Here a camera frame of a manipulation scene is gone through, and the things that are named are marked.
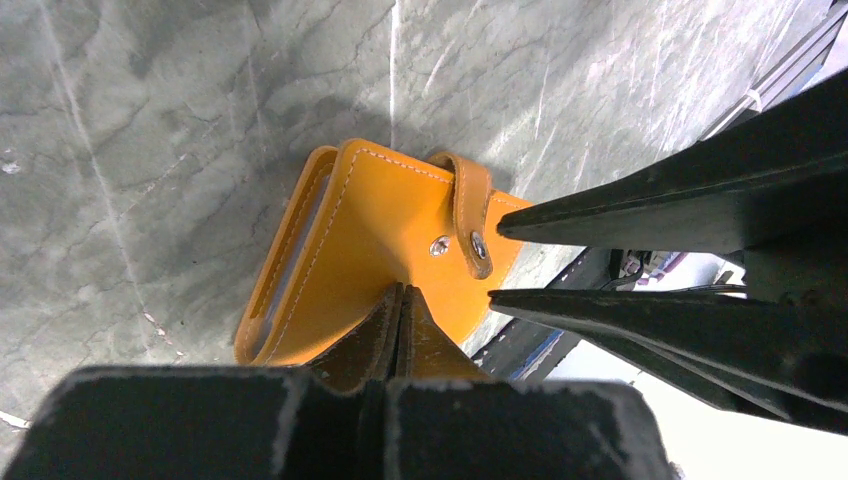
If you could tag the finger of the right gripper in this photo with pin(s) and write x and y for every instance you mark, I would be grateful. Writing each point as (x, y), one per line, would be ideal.
(782, 173)
(779, 361)

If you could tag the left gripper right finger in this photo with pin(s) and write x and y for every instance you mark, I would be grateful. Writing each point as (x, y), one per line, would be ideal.
(447, 420)

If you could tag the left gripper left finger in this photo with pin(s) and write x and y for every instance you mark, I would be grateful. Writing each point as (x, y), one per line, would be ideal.
(323, 420)

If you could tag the aluminium extrusion rail frame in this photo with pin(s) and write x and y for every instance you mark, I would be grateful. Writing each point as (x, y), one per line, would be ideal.
(789, 76)

